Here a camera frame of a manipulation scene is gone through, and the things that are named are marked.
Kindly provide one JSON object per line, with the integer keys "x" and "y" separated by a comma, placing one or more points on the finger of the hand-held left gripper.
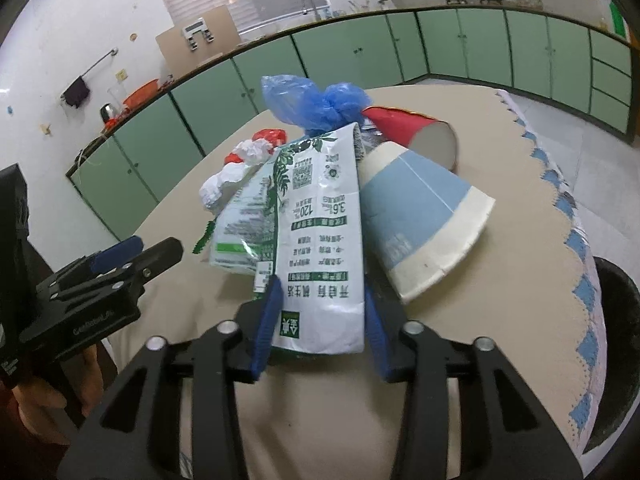
{"x": 120, "y": 252}
{"x": 152, "y": 260}

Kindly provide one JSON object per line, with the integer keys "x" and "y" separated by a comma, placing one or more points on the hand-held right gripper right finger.
{"x": 376, "y": 340}

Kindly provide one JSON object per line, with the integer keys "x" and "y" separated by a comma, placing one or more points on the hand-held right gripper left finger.
{"x": 265, "y": 330}

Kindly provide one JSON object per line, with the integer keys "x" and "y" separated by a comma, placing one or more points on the white green tissue packet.
{"x": 320, "y": 260}

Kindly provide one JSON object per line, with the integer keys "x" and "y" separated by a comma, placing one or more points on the white plastic bag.
{"x": 225, "y": 180}

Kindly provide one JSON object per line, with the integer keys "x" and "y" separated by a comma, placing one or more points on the blue and white paper cup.
{"x": 415, "y": 210}

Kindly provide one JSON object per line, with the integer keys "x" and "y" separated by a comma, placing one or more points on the red plastic bag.
{"x": 270, "y": 136}

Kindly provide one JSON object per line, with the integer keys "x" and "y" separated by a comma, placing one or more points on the red snack packet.
{"x": 400, "y": 127}

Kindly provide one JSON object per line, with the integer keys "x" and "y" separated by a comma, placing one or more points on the blue plastic bag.
{"x": 310, "y": 105}

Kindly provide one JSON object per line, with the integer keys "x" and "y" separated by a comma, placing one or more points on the black bin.
{"x": 617, "y": 340}

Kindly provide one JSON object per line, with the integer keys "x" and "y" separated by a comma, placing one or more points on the person's left hand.
{"x": 45, "y": 405}

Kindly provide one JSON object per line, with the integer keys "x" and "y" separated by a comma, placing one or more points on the metal kettle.
{"x": 106, "y": 112}

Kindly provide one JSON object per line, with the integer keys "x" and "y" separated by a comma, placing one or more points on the clear plastic pitcher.
{"x": 116, "y": 97}

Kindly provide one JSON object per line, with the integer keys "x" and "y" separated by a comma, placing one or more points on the orange basin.
{"x": 142, "y": 94}

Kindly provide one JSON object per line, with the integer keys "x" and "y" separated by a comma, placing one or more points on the green base cabinet run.
{"x": 200, "y": 105}

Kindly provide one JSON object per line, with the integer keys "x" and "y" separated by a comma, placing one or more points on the dark cloth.
{"x": 76, "y": 92}

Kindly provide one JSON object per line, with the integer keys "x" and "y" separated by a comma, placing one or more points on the metal towel bar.
{"x": 97, "y": 65}

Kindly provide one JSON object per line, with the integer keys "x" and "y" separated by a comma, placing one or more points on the silver foil snack wrapper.
{"x": 371, "y": 135}

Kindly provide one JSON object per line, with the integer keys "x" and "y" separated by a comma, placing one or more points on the blue white patterned tablecloth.
{"x": 575, "y": 250}

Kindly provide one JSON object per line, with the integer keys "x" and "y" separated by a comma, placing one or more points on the metal sink faucet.
{"x": 307, "y": 2}

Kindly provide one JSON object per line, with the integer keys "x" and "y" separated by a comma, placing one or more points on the green bottle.
{"x": 615, "y": 20}

